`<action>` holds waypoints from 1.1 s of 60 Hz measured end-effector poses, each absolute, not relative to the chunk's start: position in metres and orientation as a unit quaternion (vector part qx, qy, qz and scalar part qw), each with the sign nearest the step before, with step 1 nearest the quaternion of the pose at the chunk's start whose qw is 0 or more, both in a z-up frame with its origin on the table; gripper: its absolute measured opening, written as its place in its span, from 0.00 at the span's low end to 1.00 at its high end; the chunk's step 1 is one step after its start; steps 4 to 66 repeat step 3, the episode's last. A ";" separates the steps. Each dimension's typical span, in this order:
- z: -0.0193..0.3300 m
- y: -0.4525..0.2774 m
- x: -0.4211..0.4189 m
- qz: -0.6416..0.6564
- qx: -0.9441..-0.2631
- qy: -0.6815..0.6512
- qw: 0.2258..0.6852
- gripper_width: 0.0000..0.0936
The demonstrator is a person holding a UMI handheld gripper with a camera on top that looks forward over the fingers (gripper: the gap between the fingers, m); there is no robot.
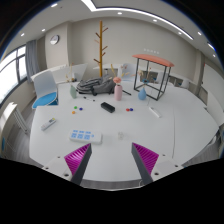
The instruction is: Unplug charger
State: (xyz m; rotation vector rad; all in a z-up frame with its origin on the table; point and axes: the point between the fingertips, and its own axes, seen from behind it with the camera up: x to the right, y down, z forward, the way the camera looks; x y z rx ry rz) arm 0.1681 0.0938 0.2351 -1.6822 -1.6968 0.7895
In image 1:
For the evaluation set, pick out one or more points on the white chair with blue seat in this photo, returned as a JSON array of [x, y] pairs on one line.
[[45, 85]]

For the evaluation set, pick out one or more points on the pink vase with flowers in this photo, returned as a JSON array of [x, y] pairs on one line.
[[118, 93]]

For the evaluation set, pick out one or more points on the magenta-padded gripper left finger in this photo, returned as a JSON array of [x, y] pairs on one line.
[[79, 158]]

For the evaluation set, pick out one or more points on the green round magnet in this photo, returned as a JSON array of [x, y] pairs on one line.
[[75, 107]]

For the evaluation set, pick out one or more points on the black pen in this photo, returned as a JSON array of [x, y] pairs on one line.
[[126, 92]]

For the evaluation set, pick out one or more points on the long ceiling light strip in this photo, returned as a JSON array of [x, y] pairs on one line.
[[140, 11]]

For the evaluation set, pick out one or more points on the black rectangular box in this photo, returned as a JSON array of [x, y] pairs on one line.
[[108, 107]]

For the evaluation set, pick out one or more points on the round ceiling lights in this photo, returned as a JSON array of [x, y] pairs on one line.
[[119, 13]]

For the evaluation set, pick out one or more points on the white remote control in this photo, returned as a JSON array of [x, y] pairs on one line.
[[48, 124]]

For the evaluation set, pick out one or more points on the red round magnet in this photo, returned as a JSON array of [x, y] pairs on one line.
[[127, 109]]

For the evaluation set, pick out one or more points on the grey curtain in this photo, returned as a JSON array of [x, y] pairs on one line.
[[32, 56]]

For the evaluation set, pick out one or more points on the window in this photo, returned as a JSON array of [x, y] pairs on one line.
[[10, 71]]

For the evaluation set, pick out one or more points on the round wall clock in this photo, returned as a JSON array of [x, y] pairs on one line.
[[54, 39]]

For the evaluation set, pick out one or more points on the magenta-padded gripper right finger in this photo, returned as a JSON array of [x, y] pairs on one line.
[[145, 158]]

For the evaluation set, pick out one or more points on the black-framed orange-topped side table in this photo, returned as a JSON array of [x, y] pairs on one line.
[[155, 60]]

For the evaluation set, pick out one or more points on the green vase with dried flowers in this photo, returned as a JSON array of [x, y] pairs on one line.
[[73, 92]]

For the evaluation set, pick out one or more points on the black-capped white marker pen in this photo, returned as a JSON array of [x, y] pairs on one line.
[[88, 98]]

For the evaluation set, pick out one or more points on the grey backpack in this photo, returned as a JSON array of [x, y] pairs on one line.
[[96, 86]]

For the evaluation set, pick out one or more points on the blue vase with flowers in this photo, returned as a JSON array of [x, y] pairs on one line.
[[142, 94]]

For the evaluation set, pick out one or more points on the wooden coat stand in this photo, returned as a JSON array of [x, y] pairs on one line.
[[101, 46]]

